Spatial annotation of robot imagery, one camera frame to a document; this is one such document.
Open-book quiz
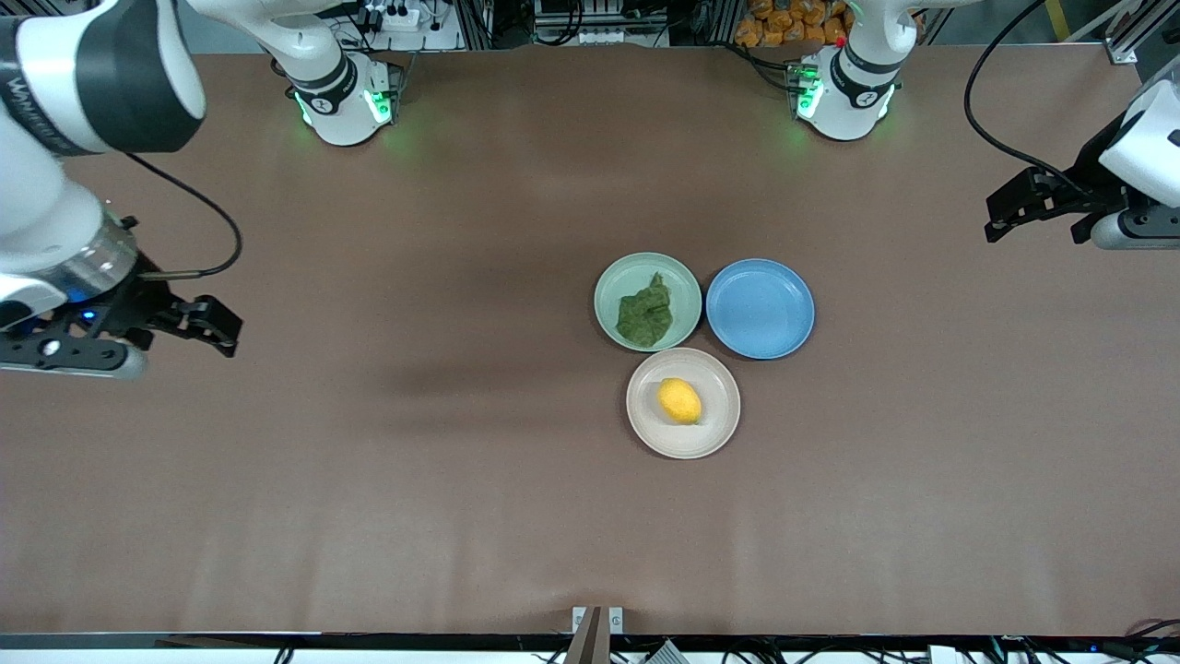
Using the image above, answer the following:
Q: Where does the green lettuce leaf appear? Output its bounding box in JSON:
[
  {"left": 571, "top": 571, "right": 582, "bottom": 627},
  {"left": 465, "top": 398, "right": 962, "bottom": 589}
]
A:
[{"left": 615, "top": 271, "right": 675, "bottom": 350}]

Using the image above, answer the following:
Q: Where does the yellow lemon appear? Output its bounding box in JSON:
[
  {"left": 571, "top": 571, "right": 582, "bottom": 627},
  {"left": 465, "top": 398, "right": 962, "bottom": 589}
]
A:
[{"left": 657, "top": 377, "right": 703, "bottom": 426}]

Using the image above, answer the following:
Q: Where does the blue round plate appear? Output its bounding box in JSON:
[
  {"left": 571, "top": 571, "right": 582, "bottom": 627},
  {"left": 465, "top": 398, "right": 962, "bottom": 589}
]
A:
[{"left": 705, "top": 258, "right": 816, "bottom": 361}]

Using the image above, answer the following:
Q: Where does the bag of orange snacks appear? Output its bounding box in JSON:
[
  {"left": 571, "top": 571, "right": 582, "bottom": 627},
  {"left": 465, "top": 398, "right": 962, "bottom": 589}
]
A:
[{"left": 735, "top": 0, "right": 854, "bottom": 49}]

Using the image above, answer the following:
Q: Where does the white power strip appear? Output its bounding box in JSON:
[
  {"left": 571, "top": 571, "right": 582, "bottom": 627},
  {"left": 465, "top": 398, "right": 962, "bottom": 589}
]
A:
[{"left": 364, "top": 0, "right": 427, "bottom": 30}]

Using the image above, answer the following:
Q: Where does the beige round plate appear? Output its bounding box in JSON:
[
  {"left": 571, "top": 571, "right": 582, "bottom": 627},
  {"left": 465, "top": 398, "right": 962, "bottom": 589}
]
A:
[{"left": 626, "top": 347, "right": 741, "bottom": 460}]

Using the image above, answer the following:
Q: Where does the mint green round plate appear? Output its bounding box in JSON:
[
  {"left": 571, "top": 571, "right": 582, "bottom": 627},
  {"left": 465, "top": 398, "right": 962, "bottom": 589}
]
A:
[{"left": 594, "top": 252, "right": 703, "bottom": 353}]

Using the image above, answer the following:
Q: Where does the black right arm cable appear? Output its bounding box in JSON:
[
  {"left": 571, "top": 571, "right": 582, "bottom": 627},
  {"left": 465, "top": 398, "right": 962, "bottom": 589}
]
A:
[{"left": 124, "top": 152, "right": 244, "bottom": 279}]

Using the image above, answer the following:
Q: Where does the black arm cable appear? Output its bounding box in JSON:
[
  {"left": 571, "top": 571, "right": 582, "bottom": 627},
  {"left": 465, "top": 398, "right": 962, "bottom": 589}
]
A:
[
  {"left": 124, "top": 152, "right": 244, "bottom": 279},
  {"left": 963, "top": 0, "right": 1089, "bottom": 185}
]

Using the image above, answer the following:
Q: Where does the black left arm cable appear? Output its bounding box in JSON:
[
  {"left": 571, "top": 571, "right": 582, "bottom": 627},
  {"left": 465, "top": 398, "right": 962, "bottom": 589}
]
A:
[{"left": 963, "top": 0, "right": 1089, "bottom": 185}]

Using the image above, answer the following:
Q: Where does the aluminium frame profile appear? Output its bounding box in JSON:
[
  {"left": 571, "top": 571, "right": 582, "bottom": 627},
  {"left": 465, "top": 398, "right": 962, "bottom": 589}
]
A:
[{"left": 1102, "top": 0, "right": 1180, "bottom": 65}]

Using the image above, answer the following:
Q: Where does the brown wedge-shaped post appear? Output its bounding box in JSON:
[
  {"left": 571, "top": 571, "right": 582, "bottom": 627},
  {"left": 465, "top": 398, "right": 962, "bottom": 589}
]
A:
[{"left": 564, "top": 606, "right": 603, "bottom": 664}]

